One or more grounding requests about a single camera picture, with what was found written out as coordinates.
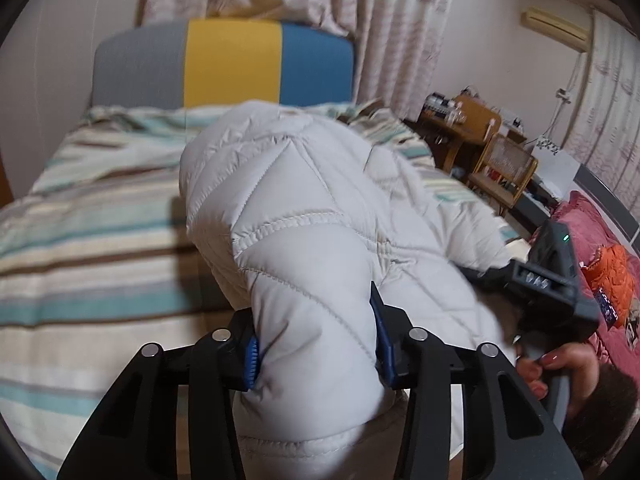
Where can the pink blanket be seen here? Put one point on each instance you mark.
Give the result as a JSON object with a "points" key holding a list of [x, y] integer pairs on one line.
{"points": [[595, 230]]}

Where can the wooden shelf unit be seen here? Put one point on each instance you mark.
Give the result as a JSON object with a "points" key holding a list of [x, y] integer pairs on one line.
{"points": [[470, 115]]}

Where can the dark grey board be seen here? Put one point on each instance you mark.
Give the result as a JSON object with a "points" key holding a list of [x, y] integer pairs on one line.
{"points": [[605, 200]]}

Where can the wicker chair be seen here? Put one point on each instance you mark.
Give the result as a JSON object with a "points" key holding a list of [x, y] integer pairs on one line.
{"points": [[505, 165]]}

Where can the grey yellow blue headboard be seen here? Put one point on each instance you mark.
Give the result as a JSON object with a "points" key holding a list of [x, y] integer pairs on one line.
{"points": [[230, 60]]}

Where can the person's right hand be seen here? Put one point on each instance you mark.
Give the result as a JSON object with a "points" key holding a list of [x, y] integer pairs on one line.
{"points": [[575, 362]]}

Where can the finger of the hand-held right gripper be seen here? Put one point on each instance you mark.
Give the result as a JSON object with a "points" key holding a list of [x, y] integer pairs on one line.
{"points": [[492, 277]]}

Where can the person's right forearm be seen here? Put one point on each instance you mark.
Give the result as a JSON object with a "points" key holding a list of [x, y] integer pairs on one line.
{"points": [[605, 425]]}

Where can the orange cloth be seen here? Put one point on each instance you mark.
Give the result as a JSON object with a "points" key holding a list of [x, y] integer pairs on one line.
{"points": [[607, 272]]}

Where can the white air conditioner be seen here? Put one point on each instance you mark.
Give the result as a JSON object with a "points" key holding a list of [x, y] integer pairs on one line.
{"points": [[555, 25]]}

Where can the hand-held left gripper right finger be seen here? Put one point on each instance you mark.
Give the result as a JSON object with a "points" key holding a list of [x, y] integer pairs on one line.
{"points": [[386, 355]]}

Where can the white puffer jacket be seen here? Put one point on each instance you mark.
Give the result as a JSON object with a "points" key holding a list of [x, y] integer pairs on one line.
{"points": [[310, 210]]}

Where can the white box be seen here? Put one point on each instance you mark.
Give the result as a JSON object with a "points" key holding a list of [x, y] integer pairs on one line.
{"points": [[557, 165]]}

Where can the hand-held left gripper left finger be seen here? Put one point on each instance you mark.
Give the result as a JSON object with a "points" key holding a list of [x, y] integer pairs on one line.
{"points": [[252, 360]]}

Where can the pale patterned curtain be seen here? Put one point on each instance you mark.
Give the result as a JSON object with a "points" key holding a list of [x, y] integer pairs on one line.
{"points": [[610, 110], [390, 35]]}

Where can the striped duvet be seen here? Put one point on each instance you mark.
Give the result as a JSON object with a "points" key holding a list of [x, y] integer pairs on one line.
{"points": [[100, 240]]}

